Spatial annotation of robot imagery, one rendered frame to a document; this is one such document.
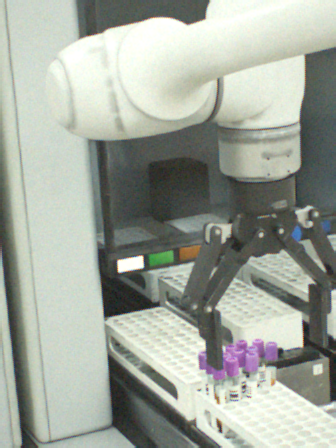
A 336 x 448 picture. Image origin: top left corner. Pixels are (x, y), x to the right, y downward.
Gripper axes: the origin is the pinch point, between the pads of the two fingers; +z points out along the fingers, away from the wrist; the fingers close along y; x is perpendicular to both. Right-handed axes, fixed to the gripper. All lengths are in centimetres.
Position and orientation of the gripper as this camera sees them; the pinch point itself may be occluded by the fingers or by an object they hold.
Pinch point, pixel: (267, 345)
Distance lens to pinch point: 141.6
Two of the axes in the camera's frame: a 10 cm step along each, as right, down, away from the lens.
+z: 0.6, 9.6, 2.6
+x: -4.1, -2.2, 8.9
